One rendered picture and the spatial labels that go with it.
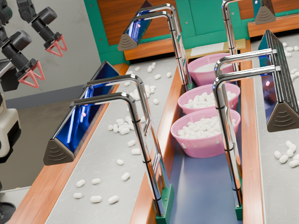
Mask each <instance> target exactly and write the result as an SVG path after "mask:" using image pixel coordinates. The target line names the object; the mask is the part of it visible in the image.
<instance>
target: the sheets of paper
mask: <svg viewBox="0 0 299 224"><path fill-rule="evenodd" d="M223 46H224V42H223V43H218V44H211V45H205V46H200V47H195V48H193V49H192V51H191V56H195V55H200V54H205V53H209V52H215V51H220V50H223Z"/></svg>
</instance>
